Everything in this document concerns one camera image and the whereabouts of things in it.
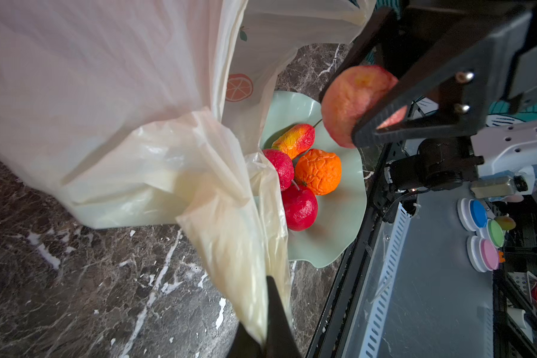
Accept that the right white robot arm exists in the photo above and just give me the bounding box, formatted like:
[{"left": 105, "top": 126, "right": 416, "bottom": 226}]
[{"left": 320, "top": 1, "right": 537, "bottom": 220}]

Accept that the yellow red mango fruit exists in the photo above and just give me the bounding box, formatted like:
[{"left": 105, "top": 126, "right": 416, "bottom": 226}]
[{"left": 271, "top": 123, "right": 316, "bottom": 160}]

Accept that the white perforated vent strip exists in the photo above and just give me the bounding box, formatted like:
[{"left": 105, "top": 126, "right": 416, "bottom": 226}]
[{"left": 359, "top": 204, "right": 412, "bottom": 357}]

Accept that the blue round lid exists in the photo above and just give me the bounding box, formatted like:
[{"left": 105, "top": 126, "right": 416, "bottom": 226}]
[{"left": 456, "top": 198, "right": 488, "bottom": 232}]

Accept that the orange fruit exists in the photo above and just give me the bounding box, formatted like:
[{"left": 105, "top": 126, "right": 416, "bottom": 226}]
[{"left": 295, "top": 149, "right": 342, "bottom": 195}]

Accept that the pink yellow peach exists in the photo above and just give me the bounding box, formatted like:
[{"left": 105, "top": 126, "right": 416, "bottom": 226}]
[{"left": 322, "top": 65, "right": 398, "bottom": 149}]

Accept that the small green yellow fruit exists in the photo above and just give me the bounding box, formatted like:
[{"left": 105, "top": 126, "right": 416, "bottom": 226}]
[{"left": 495, "top": 216, "right": 516, "bottom": 231}]

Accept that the light green wavy plate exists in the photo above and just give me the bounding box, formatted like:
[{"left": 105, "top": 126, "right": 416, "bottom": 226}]
[{"left": 260, "top": 91, "right": 367, "bottom": 268}]

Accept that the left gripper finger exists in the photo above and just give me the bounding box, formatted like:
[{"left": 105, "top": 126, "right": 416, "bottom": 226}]
[{"left": 227, "top": 276, "right": 301, "bottom": 357}]

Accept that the red apple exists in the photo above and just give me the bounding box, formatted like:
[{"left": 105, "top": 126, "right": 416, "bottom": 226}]
[
  {"left": 263, "top": 149, "right": 295, "bottom": 192},
  {"left": 282, "top": 183, "right": 319, "bottom": 231}
]

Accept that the pink round lid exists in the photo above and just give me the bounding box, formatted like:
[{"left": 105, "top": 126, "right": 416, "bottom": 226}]
[{"left": 466, "top": 236, "right": 500, "bottom": 273}]

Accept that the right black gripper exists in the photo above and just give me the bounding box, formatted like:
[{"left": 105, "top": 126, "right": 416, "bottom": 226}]
[{"left": 319, "top": 1, "right": 537, "bottom": 148}]

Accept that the translucent cream plastic bag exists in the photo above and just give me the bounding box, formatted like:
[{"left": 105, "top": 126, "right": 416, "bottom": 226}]
[{"left": 0, "top": 1, "right": 375, "bottom": 344}]

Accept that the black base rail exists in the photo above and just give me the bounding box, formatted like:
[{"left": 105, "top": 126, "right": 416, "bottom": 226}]
[{"left": 306, "top": 145, "right": 392, "bottom": 357}]

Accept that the green round lid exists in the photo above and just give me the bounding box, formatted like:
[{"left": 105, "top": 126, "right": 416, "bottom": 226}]
[{"left": 477, "top": 219, "right": 505, "bottom": 249}]

